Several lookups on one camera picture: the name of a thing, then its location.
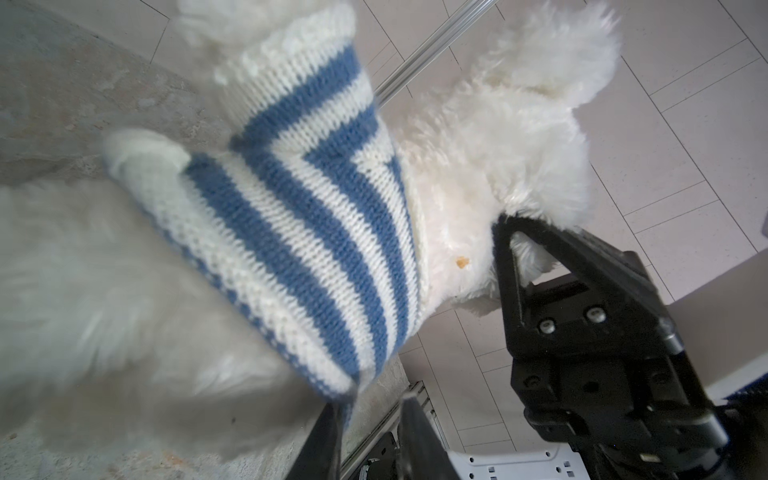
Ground blue white striped sweater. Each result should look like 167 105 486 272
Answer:
105 1 422 402

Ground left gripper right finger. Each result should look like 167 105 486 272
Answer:
398 393 459 480

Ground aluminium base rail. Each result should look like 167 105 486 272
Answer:
341 381 448 479

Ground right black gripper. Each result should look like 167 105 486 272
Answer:
493 216 767 479

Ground right corner aluminium profile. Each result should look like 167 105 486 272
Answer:
375 0 497 106

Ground white teddy bear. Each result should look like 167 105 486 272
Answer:
1 2 620 459

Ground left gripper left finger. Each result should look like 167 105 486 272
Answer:
285 403 345 480

